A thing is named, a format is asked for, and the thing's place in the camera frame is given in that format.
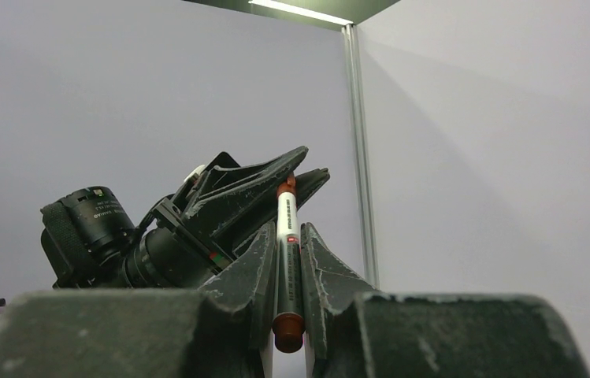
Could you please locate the red capped whiteboard marker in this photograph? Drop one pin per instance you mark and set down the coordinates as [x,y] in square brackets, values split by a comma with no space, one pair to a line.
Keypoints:
[288,324]

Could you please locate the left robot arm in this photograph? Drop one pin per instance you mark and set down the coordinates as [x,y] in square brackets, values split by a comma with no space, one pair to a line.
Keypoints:
[90,241]

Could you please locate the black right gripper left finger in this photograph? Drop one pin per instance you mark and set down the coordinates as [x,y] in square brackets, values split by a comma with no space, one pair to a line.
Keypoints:
[221,329]

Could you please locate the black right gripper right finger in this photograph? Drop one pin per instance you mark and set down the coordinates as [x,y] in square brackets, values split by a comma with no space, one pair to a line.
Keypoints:
[355,330]

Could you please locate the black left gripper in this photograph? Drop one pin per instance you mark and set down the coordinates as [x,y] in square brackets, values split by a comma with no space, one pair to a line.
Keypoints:
[214,219]

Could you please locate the red marker cap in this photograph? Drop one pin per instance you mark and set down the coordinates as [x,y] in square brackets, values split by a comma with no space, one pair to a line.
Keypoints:
[288,186]

